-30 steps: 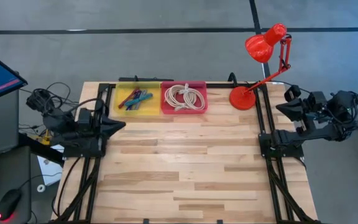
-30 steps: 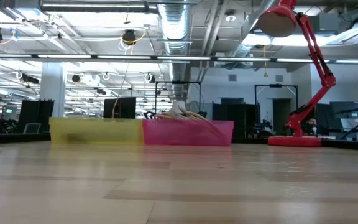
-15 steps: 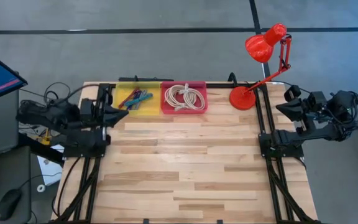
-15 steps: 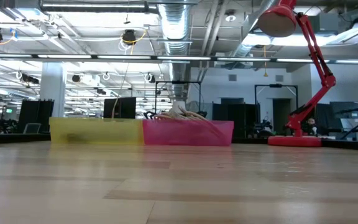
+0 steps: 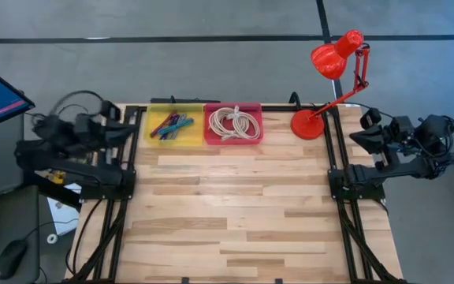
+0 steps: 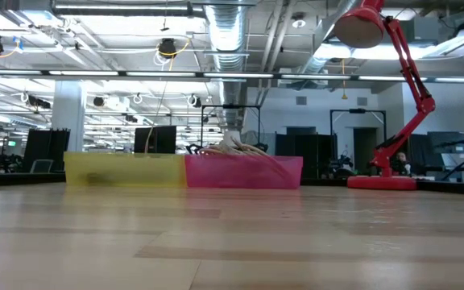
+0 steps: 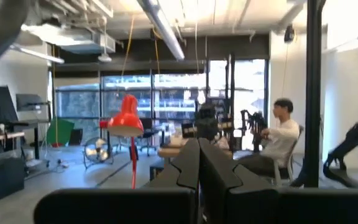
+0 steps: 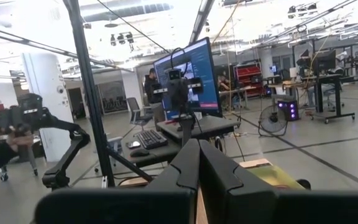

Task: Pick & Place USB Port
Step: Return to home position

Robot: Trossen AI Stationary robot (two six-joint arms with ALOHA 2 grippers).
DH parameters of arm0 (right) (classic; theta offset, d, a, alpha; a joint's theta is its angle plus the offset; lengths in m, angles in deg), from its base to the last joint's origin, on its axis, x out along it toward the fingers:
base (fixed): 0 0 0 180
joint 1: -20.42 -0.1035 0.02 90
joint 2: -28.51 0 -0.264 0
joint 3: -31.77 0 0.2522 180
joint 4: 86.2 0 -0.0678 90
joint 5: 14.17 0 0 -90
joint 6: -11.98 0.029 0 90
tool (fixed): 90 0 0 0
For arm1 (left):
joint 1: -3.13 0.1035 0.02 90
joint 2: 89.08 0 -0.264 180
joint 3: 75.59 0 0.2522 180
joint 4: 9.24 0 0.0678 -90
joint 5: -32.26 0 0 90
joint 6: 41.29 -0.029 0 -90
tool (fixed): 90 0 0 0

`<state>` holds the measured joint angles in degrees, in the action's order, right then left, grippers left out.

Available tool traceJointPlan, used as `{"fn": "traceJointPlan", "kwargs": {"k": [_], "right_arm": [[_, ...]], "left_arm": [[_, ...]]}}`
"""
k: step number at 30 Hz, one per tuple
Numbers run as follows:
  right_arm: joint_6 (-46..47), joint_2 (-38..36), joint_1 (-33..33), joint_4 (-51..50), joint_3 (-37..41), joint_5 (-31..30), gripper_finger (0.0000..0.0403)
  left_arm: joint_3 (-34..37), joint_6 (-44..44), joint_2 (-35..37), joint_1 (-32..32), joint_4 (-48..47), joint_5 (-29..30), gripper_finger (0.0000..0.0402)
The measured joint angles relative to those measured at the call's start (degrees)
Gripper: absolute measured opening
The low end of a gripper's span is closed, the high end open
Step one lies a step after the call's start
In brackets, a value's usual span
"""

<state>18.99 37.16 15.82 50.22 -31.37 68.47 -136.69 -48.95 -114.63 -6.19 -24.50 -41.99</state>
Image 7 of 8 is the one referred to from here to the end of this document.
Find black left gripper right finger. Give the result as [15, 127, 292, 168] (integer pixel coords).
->
[199, 138, 358, 224]

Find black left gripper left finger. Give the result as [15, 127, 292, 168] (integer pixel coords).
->
[33, 138, 200, 224]

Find wooden background desk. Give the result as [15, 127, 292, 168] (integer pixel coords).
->
[157, 138, 198, 159]

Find black office chair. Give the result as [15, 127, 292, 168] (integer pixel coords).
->
[137, 117, 163, 156]

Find white chair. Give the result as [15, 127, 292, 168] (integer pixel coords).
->
[272, 124, 305, 187]

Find seated person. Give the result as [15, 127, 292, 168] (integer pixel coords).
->
[237, 98, 301, 180]

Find red desk lamp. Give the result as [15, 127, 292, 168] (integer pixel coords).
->
[99, 94, 145, 190]

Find metal floor fan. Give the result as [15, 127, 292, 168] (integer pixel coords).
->
[83, 136, 114, 169]

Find white ceiling pipe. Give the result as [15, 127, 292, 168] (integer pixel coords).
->
[137, 0, 186, 62]

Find small black box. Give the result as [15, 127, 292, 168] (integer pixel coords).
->
[68, 128, 83, 146]

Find green board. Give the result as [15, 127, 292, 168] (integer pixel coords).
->
[46, 118, 75, 147]

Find black computer blue lights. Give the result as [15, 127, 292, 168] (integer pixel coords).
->
[0, 157, 25, 203]

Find grey background monitor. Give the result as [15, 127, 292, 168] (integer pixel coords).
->
[16, 93, 48, 112]

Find wooden workbench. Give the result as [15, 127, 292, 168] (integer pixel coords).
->
[0, 130, 26, 156]

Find black backdrop curtain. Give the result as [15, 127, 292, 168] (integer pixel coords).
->
[0, 83, 19, 125]

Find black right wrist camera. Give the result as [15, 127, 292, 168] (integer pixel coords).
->
[196, 104, 218, 121]

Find black aluminium rig frame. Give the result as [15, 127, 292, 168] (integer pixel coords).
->
[290, 0, 326, 189]

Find black ceiling cord reel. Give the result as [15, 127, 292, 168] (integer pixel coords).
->
[283, 24, 296, 44]

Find grey ceiling air duct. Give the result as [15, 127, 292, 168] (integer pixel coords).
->
[20, 23, 117, 56]

